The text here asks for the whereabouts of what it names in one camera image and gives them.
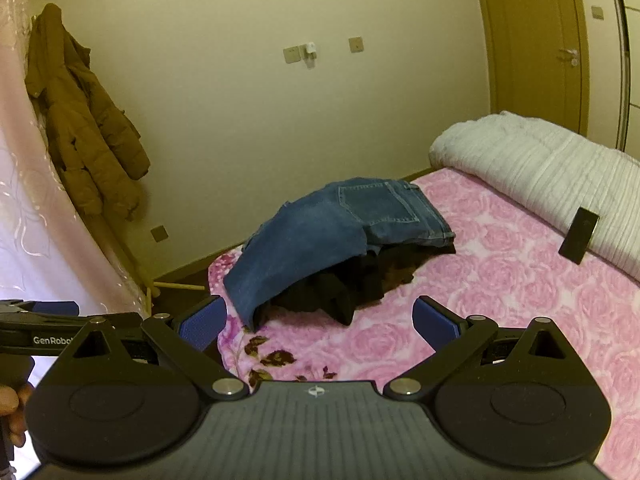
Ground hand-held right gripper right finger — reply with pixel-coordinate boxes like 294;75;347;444
382;296;597;402

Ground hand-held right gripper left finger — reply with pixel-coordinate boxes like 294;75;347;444
36;295;249;402

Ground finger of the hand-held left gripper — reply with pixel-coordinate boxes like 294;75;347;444
0;299;81;318

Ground blue jeans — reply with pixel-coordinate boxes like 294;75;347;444
223;177;456;334

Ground black clothes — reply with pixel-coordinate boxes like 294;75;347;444
269;241;457;326

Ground person's left hand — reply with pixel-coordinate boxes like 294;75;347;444
0;384;34;449

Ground wooden coat rack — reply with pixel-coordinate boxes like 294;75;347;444
92;210;207;307

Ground pink rose blanket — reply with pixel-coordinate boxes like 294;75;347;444
207;167;640;480

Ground pink curtain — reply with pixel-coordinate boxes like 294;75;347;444
0;0;152;322

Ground black phone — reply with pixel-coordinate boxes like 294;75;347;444
558;206;600;265

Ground brown coat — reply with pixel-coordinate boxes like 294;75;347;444
24;3;151;222

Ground white quilt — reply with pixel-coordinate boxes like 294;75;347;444
428;110;640;281

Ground brown door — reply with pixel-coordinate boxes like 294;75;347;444
471;0;592;137

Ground white wardrobe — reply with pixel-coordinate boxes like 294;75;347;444
612;0;640;155

